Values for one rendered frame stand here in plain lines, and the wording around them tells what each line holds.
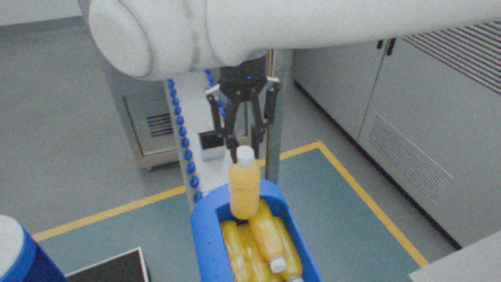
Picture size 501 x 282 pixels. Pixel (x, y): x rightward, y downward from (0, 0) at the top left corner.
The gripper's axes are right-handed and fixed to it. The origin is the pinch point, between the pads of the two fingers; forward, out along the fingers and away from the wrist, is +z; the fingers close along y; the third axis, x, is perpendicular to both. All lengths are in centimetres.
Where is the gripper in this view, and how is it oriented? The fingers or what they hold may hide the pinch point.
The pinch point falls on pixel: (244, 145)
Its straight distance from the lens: 65.4
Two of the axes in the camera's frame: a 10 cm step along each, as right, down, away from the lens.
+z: 0.0, 7.3, 6.8
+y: -9.6, 2.0, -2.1
